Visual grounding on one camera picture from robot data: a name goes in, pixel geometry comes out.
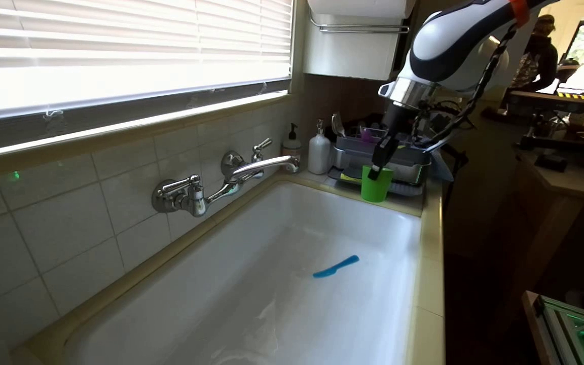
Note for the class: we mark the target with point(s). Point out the blue grey cloth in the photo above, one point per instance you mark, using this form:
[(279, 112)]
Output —
[(442, 166)]

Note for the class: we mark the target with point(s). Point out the metal spoon in rack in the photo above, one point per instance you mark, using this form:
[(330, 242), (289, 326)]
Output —
[(336, 125)]

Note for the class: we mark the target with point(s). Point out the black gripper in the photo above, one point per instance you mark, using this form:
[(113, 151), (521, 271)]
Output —
[(395, 125)]

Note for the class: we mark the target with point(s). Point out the green plastic cup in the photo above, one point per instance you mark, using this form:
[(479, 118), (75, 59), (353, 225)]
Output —
[(376, 190)]

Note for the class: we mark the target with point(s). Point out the blue toothbrush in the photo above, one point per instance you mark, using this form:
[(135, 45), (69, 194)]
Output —
[(335, 267)]

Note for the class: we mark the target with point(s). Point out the white soap bottle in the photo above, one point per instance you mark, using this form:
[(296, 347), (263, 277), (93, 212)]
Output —
[(319, 153)]

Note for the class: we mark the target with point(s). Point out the yellow sponge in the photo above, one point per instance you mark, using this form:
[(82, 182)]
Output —
[(350, 179)]

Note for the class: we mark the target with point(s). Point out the dark drain tray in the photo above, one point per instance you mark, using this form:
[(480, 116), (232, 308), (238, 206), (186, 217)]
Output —
[(405, 192)]

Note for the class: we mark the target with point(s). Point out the small black table item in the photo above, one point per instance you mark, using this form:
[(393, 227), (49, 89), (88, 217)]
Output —
[(550, 161)]

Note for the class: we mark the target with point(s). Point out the person in dark clothes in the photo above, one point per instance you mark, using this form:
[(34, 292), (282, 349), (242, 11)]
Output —
[(539, 57)]

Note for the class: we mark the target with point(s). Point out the metal rack with green light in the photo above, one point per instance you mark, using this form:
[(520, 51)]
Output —
[(573, 336)]

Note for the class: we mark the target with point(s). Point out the chrome wall faucet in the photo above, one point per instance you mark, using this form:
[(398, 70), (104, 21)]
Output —
[(197, 194)]

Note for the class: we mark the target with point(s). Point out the white paper towel dispenser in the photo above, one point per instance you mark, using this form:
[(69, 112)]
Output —
[(356, 41)]

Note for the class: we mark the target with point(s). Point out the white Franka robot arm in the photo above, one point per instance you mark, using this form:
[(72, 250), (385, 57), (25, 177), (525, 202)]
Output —
[(454, 41)]

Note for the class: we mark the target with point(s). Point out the wooden side table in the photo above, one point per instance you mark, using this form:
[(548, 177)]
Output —
[(576, 179)]

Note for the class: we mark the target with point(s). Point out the small dark pump bottle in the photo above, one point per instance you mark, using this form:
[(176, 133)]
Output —
[(292, 143)]

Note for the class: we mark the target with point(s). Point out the white ceramic sink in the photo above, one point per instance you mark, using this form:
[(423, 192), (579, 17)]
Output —
[(292, 284)]

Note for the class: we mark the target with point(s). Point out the grey dish rack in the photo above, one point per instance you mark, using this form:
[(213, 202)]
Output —
[(413, 163)]

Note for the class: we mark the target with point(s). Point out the white window blinds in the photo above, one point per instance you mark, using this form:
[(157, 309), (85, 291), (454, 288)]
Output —
[(131, 47)]

